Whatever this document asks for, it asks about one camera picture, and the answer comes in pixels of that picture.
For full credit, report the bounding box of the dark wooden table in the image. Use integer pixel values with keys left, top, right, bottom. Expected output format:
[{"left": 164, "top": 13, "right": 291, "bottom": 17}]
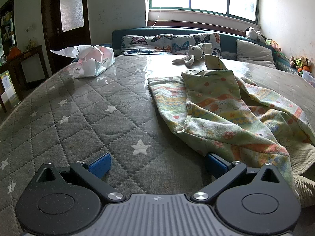
[{"left": 0, "top": 45, "right": 50, "bottom": 113}]

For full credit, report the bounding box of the panda plush toy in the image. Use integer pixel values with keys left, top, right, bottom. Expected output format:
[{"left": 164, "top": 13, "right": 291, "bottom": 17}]
[{"left": 246, "top": 27, "right": 266, "bottom": 42}]

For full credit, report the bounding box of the grey pillow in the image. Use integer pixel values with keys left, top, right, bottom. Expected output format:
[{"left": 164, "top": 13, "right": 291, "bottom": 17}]
[{"left": 236, "top": 39, "right": 276, "bottom": 69}]

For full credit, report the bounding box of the white rabbit plush toy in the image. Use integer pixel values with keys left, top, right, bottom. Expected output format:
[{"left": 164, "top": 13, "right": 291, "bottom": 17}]
[{"left": 172, "top": 43, "right": 213, "bottom": 67}]

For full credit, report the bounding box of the patterned fleece jacket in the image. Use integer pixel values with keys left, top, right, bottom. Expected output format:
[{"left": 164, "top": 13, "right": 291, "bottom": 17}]
[{"left": 148, "top": 54, "right": 315, "bottom": 208}]

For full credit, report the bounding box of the teal bed frame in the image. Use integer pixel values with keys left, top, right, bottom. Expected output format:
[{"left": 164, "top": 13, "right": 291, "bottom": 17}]
[{"left": 112, "top": 27, "right": 315, "bottom": 79}]

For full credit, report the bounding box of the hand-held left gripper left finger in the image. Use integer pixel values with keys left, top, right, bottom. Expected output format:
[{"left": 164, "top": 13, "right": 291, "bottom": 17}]
[{"left": 28, "top": 152, "right": 126, "bottom": 205}]

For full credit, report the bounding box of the wooden shelf with goods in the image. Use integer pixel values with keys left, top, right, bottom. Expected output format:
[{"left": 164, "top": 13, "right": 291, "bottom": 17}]
[{"left": 0, "top": 0, "right": 18, "bottom": 64}]

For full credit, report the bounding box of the pink green plush toy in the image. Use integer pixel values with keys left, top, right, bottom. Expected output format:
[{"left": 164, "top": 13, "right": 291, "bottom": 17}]
[{"left": 266, "top": 39, "right": 281, "bottom": 53}]

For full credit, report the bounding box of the dark wooden glass door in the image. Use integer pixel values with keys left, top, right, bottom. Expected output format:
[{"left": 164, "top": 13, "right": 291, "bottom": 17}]
[{"left": 41, "top": 0, "right": 91, "bottom": 74}]

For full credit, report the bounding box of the grey quilted star mattress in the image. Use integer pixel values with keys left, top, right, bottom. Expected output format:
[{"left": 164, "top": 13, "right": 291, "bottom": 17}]
[{"left": 0, "top": 54, "right": 315, "bottom": 228}]

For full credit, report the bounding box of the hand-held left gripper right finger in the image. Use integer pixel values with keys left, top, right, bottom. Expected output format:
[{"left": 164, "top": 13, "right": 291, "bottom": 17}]
[{"left": 191, "top": 152, "right": 289, "bottom": 205}]

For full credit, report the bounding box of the clear plastic storage box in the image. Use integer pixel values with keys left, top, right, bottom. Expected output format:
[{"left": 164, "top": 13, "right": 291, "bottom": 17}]
[{"left": 301, "top": 70, "right": 315, "bottom": 88}]

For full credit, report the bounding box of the orange bag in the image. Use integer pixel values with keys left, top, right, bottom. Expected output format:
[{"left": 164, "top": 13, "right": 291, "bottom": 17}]
[{"left": 7, "top": 47, "right": 21, "bottom": 60}]

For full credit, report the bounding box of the white plastic bag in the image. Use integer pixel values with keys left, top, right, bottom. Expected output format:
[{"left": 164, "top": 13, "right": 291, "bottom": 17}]
[{"left": 50, "top": 44, "right": 115, "bottom": 79}]

